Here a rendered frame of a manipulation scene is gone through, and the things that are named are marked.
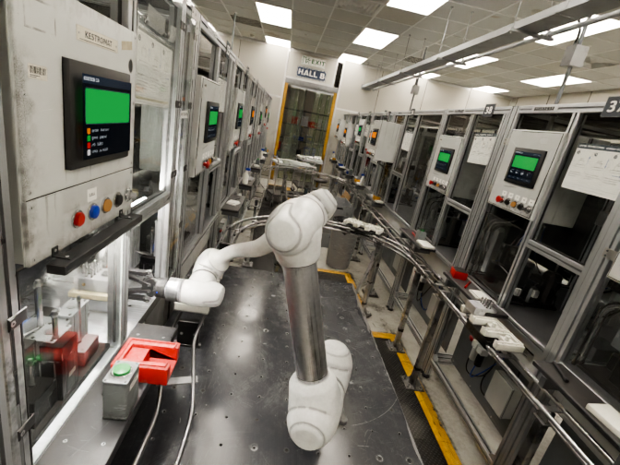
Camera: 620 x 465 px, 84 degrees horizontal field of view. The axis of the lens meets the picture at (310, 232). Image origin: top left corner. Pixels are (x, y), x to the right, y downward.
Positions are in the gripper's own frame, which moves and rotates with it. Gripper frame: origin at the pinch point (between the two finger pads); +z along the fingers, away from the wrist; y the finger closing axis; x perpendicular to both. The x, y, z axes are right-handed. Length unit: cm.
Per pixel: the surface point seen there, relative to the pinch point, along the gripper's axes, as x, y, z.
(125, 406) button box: 51, -5, -27
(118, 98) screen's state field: 35, 67, -17
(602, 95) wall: -547, 220, -636
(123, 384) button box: 51, 2, -26
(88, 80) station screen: 48, 69, -17
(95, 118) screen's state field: 45, 62, -17
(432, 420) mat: -49, -99, -180
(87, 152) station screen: 48, 56, -17
